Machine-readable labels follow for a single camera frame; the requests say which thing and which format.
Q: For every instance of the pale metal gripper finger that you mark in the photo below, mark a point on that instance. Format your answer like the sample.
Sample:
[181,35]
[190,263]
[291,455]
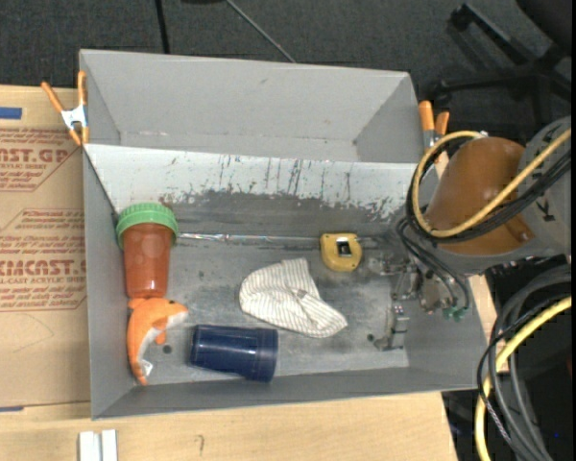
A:
[397,327]
[393,266]

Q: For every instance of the orange and white toy fish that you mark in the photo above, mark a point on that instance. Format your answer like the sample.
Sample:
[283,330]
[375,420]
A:
[149,324]

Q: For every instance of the orange cup with green lid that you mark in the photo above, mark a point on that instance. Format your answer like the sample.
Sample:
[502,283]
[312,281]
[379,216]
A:
[146,262]

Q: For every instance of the dark blue plastic cup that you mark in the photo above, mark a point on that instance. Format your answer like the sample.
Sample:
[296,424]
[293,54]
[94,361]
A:
[235,353]

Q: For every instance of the brown cardboard board red print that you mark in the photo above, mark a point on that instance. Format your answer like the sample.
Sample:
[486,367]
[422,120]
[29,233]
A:
[38,329]

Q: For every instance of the yellow tape measure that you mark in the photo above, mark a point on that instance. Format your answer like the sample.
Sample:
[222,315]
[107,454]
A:
[330,257]

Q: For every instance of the white striped cloth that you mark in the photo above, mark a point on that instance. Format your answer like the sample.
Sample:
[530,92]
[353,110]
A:
[283,300]

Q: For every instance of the grey metal bin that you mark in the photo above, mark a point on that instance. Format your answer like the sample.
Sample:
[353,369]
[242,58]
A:
[249,185]

